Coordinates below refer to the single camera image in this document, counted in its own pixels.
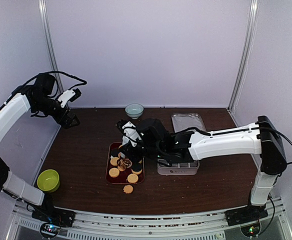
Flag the metal food tongs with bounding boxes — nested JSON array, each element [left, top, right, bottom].
[[116, 137, 132, 170]]

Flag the white divided cookie tin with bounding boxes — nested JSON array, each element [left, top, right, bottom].
[[157, 159, 200, 176]]

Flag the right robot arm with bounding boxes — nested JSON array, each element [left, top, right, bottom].
[[116, 115, 288, 221]]

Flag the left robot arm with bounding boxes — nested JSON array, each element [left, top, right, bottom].
[[0, 71, 87, 222]]

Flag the black sandwich cookie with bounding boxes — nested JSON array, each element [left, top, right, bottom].
[[131, 163, 143, 175]]

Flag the red cookie tray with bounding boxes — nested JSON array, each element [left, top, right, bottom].
[[105, 142, 145, 185]]

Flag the round tan biscuit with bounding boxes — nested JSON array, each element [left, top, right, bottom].
[[127, 173, 139, 184]]

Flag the scalloped cookie on table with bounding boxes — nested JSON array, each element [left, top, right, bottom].
[[123, 184, 134, 194]]

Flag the pale blue ceramic bowl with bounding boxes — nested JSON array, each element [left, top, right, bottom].
[[125, 103, 144, 120]]

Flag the green plastic bowl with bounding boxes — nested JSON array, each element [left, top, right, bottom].
[[36, 169, 60, 193]]

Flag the left aluminium frame post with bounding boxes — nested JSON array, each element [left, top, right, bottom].
[[38, 0, 64, 98]]

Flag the aluminium frame post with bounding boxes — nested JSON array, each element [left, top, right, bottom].
[[228, 0, 259, 113], [38, 0, 64, 98]]

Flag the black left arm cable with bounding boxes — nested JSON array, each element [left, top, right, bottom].
[[10, 71, 88, 101]]

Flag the aluminium front rail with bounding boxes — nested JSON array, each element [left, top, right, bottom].
[[3, 197, 292, 240]]

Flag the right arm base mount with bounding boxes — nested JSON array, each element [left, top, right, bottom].
[[225, 205, 268, 227]]

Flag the right aluminium frame post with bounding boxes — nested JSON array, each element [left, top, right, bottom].
[[228, 0, 259, 113]]

